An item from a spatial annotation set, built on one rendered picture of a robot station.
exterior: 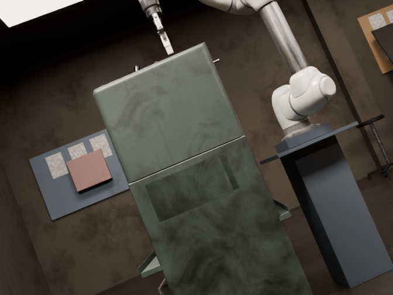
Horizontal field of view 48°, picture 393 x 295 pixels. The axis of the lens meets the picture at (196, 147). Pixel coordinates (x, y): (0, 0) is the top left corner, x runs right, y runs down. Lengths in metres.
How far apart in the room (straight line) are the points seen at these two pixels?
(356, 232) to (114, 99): 1.38
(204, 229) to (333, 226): 0.88
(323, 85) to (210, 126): 0.75
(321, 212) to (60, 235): 4.29
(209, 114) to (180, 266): 0.57
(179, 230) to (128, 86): 0.58
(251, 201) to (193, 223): 0.23
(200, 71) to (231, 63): 4.53
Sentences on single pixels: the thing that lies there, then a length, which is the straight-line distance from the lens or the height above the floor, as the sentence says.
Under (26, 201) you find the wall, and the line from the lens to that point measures 6.18.
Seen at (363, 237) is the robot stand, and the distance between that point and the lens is 2.42.
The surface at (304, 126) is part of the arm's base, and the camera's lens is 2.39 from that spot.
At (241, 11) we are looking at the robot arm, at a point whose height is 1.52.
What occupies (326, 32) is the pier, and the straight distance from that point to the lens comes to 6.51.
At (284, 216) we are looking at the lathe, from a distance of 1.67.
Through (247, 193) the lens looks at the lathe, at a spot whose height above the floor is 0.66.
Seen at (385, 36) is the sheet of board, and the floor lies 1.65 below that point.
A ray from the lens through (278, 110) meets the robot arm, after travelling 2.41.
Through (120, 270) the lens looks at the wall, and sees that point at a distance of 6.00.
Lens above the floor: 0.75
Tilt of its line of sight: 5 degrees up
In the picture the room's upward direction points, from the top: 23 degrees counter-clockwise
